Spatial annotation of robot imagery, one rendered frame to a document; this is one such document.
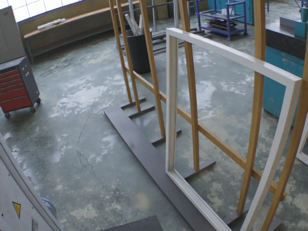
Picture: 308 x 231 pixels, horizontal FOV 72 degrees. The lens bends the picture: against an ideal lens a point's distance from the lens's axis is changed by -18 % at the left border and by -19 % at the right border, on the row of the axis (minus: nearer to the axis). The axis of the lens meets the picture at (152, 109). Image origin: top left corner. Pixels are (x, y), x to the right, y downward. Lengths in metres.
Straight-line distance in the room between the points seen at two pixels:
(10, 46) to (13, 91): 3.62
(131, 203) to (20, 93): 2.85
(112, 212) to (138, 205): 0.27
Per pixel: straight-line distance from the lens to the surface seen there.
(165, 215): 2.36
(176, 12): 6.64
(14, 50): 8.02
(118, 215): 2.45
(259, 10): 1.28
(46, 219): 0.98
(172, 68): 2.02
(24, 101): 4.56
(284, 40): 2.87
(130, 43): 4.57
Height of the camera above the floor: 1.97
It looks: 32 degrees down
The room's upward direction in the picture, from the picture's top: 10 degrees counter-clockwise
